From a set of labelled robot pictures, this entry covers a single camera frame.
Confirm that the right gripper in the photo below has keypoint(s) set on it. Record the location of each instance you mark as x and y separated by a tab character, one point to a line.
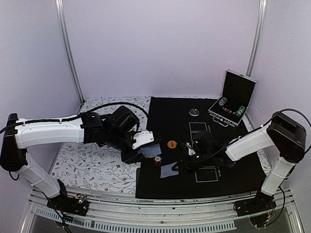
185	166

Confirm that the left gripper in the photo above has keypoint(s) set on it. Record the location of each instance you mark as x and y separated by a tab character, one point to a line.
132	158

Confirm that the red black chip stack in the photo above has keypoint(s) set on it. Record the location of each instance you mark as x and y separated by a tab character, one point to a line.
157	161

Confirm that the orange big blind button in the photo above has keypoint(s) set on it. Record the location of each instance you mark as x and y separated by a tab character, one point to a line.
172	144

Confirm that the blue card deck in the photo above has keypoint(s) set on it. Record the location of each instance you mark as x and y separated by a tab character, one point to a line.
150	151

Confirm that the black dealer button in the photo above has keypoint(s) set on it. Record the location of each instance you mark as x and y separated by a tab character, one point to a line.
194	112

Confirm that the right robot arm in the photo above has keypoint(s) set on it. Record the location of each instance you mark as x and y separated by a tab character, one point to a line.
281	134

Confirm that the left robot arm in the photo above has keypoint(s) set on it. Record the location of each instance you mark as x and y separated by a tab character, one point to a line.
19	134

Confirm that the black poker mat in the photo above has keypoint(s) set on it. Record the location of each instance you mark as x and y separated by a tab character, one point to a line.
170	118

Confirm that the floral tablecloth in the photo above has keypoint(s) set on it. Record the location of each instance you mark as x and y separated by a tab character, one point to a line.
88	166

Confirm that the aluminium poker chip case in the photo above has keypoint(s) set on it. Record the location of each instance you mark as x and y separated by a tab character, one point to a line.
238	90

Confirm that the left chip stack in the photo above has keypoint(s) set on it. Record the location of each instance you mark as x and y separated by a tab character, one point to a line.
222	101

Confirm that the right chip stack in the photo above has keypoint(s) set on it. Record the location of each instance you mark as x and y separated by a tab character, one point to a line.
240	111

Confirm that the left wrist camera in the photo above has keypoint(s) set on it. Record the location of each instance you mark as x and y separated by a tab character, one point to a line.
142	138

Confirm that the aluminium front rail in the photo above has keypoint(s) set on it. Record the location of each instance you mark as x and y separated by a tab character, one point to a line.
111	212

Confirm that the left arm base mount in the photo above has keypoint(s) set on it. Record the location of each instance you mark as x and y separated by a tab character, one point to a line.
77	205

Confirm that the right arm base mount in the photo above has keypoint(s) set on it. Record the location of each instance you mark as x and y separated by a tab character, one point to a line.
259	203

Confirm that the left aluminium post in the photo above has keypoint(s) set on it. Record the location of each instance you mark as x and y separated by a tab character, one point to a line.
65	37

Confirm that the aluminium post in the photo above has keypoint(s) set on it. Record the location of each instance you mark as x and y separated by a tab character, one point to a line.
65	37
257	37

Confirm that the right aluminium post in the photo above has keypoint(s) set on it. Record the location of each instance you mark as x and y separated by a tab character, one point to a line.
257	37

